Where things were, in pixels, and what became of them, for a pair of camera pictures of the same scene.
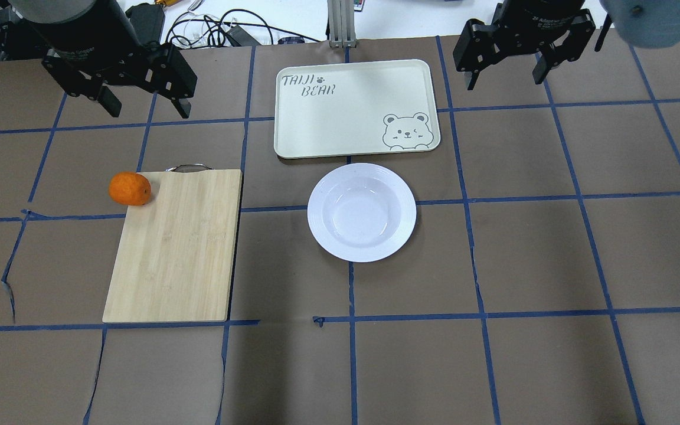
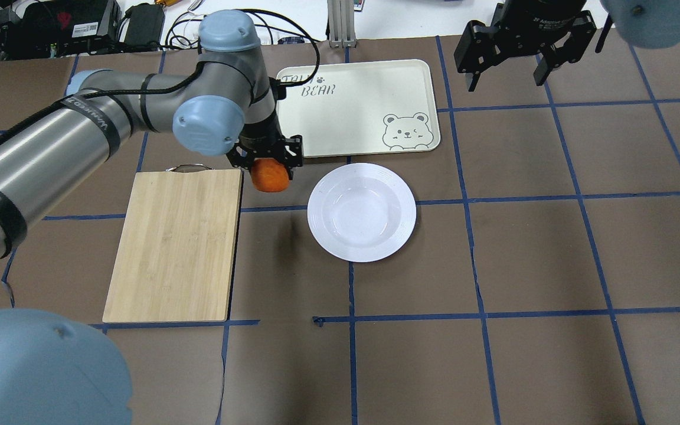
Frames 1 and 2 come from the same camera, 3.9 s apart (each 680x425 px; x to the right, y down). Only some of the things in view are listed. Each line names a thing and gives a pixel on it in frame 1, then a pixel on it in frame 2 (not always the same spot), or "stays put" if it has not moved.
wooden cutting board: (174, 260) stays put
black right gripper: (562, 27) stays put
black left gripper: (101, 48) -> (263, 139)
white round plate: (362, 212) stays put
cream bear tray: (355, 108) stays put
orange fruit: (130, 188) -> (268, 176)
